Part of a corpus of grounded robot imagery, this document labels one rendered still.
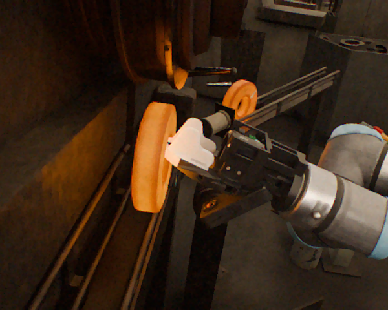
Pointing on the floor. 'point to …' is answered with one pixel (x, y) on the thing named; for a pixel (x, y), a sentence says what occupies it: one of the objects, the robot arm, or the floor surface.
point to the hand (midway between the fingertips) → (158, 144)
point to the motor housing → (204, 256)
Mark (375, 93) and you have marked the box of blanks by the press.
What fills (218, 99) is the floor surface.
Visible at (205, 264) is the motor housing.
